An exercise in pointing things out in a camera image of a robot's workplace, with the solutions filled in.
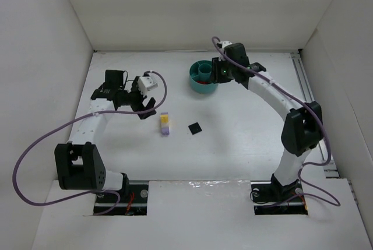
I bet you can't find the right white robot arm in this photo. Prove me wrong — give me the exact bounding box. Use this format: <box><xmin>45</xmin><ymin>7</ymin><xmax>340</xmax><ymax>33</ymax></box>
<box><xmin>210</xmin><ymin>37</ymin><xmax>325</xmax><ymax>204</ymax></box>

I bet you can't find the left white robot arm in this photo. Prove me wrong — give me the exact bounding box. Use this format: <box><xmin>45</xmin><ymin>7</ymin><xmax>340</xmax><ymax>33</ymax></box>
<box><xmin>54</xmin><ymin>70</ymin><xmax>157</xmax><ymax>197</ymax></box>

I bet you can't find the black flat lego plate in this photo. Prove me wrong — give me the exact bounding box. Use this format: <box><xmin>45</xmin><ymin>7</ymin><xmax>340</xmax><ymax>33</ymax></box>
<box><xmin>188</xmin><ymin>122</ymin><xmax>202</xmax><ymax>135</ymax></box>

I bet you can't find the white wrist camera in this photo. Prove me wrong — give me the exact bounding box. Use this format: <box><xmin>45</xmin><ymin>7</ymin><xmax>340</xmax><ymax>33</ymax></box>
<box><xmin>138</xmin><ymin>73</ymin><xmax>158</xmax><ymax>96</ymax></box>
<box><xmin>216</xmin><ymin>41</ymin><xmax>232</xmax><ymax>50</ymax></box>

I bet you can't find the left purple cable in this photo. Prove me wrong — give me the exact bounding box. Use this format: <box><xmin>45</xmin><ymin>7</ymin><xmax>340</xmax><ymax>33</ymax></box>
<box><xmin>12</xmin><ymin>71</ymin><xmax>168</xmax><ymax>216</ymax></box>

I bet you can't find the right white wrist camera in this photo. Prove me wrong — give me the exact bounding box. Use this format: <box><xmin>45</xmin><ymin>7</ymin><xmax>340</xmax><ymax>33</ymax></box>
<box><xmin>216</xmin><ymin>41</ymin><xmax>232</xmax><ymax>50</ymax></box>

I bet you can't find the lavender lego brick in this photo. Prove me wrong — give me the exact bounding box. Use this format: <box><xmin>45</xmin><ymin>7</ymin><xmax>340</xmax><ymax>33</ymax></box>
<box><xmin>161</xmin><ymin>126</ymin><xmax>170</xmax><ymax>136</ymax></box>

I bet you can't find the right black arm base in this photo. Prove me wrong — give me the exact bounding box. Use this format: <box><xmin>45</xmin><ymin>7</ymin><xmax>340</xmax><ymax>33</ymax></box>
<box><xmin>249</xmin><ymin>181</ymin><xmax>308</xmax><ymax>216</ymax></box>

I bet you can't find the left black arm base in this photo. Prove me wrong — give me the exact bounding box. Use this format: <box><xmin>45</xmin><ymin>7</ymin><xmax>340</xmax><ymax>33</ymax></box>
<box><xmin>93</xmin><ymin>181</ymin><xmax>149</xmax><ymax>216</ymax></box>

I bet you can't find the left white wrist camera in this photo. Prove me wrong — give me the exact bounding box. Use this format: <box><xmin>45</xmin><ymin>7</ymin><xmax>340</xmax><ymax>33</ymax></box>
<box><xmin>138</xmin><ymin>73</ymin><xmax>158</xmax><ymax>96</ymax></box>

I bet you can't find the teal round divided container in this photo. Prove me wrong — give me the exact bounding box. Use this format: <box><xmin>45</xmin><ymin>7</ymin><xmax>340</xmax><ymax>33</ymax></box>
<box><xmin>189</xmin><ymin>60</ymin><xmax>218</xmax><ymax>94</ymax></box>

